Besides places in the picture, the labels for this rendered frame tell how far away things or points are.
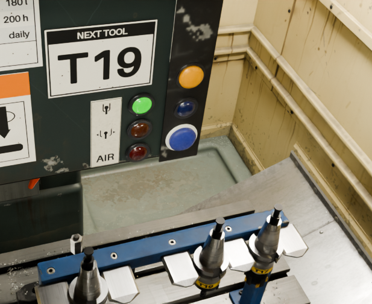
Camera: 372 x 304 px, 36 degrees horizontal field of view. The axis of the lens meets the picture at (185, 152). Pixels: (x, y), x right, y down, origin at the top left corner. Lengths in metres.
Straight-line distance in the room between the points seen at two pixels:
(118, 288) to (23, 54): 0.57
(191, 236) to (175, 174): 1.04
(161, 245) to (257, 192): 0.78
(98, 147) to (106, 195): 1.40
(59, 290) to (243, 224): 0.35
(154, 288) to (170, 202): 0.65
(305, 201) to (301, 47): 0.45
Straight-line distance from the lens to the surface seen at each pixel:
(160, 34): 0.53
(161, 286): 1.38
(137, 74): 0.54
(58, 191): 1.60
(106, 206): 1.95
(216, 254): 1.00
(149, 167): 2.09
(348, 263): 1.63
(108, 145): 0.59
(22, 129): 0.55
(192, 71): 0.55
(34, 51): 0.50
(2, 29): 0.49
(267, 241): 1.04
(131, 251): 1.02
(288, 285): 1.45
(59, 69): 0.52
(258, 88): 1.97
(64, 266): 1.01
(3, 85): 0.52
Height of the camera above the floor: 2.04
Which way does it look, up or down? 42 degrees down
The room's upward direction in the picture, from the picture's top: 9 degrees clockwise
